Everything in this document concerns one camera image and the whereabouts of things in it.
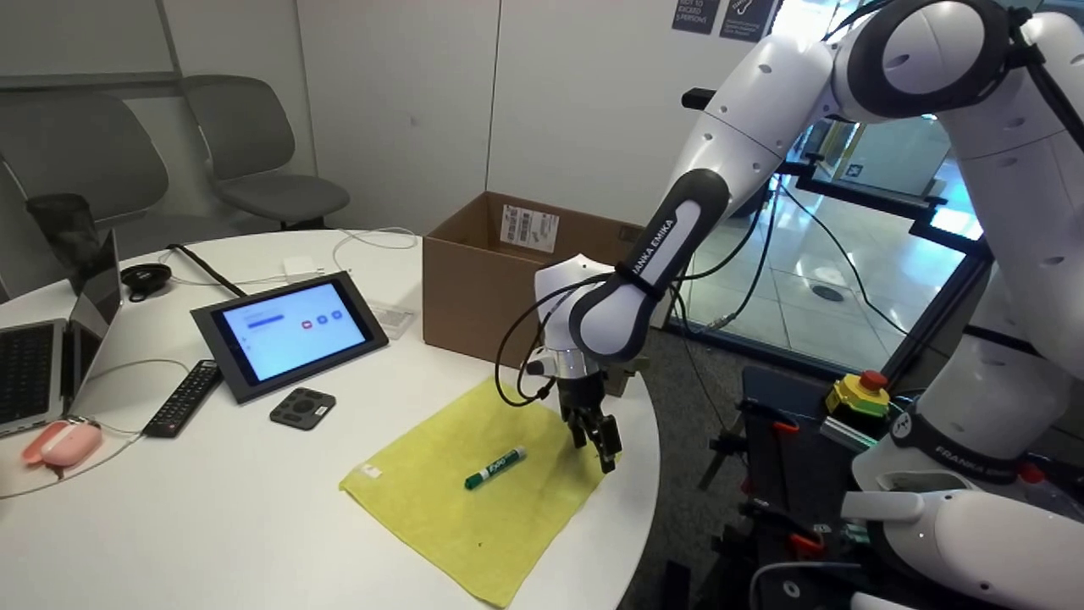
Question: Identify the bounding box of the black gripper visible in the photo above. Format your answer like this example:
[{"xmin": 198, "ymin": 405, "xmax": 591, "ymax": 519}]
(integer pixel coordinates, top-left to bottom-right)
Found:
[{"xmin": 556, "ymin": 377, "xmax": 628, "ymax": 476}]

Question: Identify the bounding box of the green marker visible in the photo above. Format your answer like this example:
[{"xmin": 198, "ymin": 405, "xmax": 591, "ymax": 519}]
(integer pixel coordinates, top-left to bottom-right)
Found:
[{"xmin": 460, "ymin": 447, "xmax": 534, "ymax": 493}]

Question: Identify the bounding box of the yellow towel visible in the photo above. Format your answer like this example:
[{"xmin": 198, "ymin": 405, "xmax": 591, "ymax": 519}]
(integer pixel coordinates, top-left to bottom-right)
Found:
[{"xmin": 338, "ymin": 377, "xmax": 607, "ymax": 610}]

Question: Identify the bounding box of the brown cardboard box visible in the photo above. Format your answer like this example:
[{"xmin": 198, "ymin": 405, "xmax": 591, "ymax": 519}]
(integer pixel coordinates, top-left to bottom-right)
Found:
[{"xmin": 422, "ymin": 189, "xmax": 650, "ymax": 366}]

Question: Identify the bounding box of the yellow red emergency stop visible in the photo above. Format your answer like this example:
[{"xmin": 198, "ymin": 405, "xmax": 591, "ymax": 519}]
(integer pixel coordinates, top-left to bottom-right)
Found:
[{"xmin": 824, "ymin": 370, "xmax": 896, "ymax": 422}]

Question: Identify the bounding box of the black smartphone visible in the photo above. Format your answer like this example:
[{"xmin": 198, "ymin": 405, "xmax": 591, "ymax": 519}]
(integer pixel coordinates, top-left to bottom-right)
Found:
[{"xmin": 268, "ymin": 383, "xmax": 338, "ymax": 432}]

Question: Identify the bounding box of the black tablet lit screen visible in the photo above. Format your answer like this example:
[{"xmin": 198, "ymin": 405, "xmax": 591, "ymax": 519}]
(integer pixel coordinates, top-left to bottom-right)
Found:
[{"xmin": 187, "ymin": 267, "xmax": 391, "ymax": 405}]

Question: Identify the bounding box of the black remote control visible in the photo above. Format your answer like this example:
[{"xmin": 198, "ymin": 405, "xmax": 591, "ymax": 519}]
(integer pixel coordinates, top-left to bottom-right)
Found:
[{"xmin": 135, "ymin": 356, "xmax": 225, "ymax": 440}]

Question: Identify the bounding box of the grey shell chair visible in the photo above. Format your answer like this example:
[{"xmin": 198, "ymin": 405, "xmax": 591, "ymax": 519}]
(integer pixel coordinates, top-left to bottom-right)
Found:
[
  {"xmin": 0, "ymin": 91, "xmax": 174, "ymax": 263},
  {"xmin": 180, "ymin": 72, "xmax": 351, "ymax": 235}
]

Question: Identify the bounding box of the small black round device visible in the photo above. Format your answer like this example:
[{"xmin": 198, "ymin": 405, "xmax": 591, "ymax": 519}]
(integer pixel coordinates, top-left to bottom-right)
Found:
[{"xmin": 116, "ymin": 260, "xmax": 174, "ymax": 306}]

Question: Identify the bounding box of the pink computer mouse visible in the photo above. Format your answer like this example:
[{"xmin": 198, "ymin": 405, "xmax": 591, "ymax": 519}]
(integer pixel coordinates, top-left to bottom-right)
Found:
[{"xmin": 15, "ymin": 417, "xmax": 102, "ymax": 475}]

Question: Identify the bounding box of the silver laptop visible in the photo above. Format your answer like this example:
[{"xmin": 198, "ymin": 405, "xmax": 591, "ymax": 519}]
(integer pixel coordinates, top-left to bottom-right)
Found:
[{"xmin": 0, "ymin": 263, "xmax": 121, "ymax": 437}]

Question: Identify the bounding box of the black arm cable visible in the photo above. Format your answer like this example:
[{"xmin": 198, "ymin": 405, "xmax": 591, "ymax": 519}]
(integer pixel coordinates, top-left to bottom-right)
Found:
[{"xmin": 493, "ymin": 0, "xmax": 1084, "ymax": 412}]

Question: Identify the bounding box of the black table cable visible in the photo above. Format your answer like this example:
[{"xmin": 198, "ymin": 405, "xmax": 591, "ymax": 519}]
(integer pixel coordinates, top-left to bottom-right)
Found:
[{"xmin": 165, "ymin": 241, "xmax": 247, "ymax": 302}]

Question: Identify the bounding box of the dark wall sign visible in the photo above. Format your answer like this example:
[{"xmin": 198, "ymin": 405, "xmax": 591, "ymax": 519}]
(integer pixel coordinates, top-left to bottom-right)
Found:
[
  {"xmin": 670, "ymin": 0, "xmax": 722, "ymax": 38},
  {"xmin": 718, "ymin": 0, "xmax": 783, "ymax": 47}
]

